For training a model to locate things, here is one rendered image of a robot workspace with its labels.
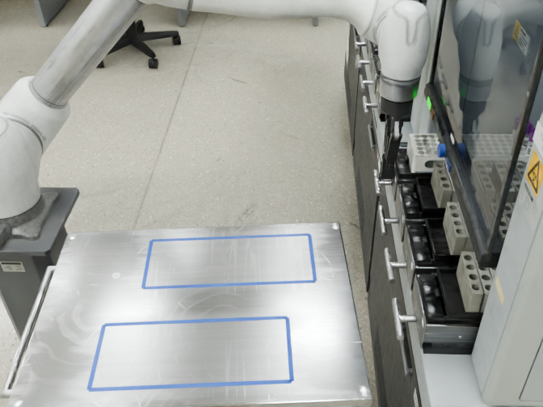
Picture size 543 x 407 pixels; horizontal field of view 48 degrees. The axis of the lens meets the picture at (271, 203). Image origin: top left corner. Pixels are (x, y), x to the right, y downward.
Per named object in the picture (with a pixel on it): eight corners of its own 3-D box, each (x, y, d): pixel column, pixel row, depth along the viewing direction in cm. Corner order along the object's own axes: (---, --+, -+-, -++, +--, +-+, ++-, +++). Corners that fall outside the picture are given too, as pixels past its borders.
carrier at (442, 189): (448, 212, 136) (452, 190, 132) (439, 212, 136) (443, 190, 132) (439, 182, 145) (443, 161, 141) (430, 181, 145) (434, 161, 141)
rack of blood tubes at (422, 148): (522, 154, 156) (528, 134, 152) (533, 177, 148) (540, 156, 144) (406, 153, 157) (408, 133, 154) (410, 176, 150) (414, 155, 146)
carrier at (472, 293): (477, 317, 112) (484, 295, 108) (466, 316, 112) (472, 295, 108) (465, 272, 121) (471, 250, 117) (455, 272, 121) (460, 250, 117)
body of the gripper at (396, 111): (416, 103, 138) (410, 138, 144) (411, 86, 144) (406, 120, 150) (383, 103, 138) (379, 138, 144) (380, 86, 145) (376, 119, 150)
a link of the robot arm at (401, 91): (418, 64, 141) (414, 86, 145) (378, 63, 141) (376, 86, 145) (423, 81, 134) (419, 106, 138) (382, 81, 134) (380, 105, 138)
